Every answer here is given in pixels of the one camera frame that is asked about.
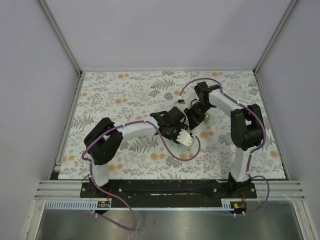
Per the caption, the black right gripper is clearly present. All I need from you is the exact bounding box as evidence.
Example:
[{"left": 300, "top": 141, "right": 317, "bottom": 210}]
[{"left": 184, "top": 101, "right": 213, "bottom": 131}]

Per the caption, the green bottle cap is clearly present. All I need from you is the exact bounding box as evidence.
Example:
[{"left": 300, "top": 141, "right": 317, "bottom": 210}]
[{"left": 203, "top": 113, "right": 211, "bottom": 123}]

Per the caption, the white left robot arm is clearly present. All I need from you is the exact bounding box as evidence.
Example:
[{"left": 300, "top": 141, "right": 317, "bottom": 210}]
[{"left": 84, "top": 106, "right": 194, "bottom": 198}]

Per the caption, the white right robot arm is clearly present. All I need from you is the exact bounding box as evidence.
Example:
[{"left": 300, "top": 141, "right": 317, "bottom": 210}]
[{"left": 184, "top": 77, "right": 267, "bottom": 198}]

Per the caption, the floral table mat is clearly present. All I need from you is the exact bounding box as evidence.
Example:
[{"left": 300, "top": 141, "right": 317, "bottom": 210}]
[{"left": 51, "top": 69, "right": 288, "bottom": 181}]

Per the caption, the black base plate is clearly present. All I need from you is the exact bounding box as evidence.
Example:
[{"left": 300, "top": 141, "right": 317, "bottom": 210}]
[{"left": 80, "top": 179, "right": 257, "bottom": 204}]

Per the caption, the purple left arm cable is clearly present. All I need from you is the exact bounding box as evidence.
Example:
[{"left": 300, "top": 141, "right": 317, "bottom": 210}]
[{"left": 82, "top": 120, "right": 202, "bottom": 230}]

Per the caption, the white cable duct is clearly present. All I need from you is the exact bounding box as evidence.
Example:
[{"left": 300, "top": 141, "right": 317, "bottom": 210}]
[{"left": 45, "top": 199, "right": 234, "bottom": 211}]

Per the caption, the aluminium frame rail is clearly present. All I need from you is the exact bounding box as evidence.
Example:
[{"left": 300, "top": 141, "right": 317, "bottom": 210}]
[{"left": 34, "top": 180, "right": 305, "bottom": 201}]

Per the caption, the left aluminium corner post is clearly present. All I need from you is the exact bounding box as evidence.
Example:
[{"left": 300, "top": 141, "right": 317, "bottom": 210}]
[{"left": 36, "top": 0, "right": 83, "bottom": 76}]

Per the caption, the aluminium corner post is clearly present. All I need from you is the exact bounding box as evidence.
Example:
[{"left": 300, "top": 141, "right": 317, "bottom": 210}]
[
  {"left": 36, "top": 0, "right": 83, "bottom": 76},
  {"left": 253, "top": 0, "right": 300, "bottom": 76}
]

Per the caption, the right aluminium corner post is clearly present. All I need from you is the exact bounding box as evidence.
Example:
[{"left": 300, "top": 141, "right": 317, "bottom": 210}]
[{"left": 253, "top": 0, "right": 300, "bottom": 76}]

